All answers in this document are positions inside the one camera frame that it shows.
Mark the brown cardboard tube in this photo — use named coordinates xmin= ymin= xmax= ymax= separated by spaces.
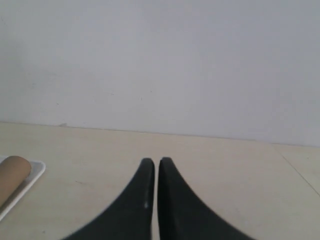
xmin=0 ymin=156 xmax=32 ymax=206

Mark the white rectangular plastic tray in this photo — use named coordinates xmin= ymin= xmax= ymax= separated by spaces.
xmin=0 ymin=156 xmax=46 ymax=220

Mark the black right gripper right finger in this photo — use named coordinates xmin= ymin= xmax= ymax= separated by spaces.
xmin=157 ymin=157 xmax=252 ymax=240

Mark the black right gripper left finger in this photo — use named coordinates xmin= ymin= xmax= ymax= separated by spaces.
xmin=65 ymin=158 xmax=155 ymax=240

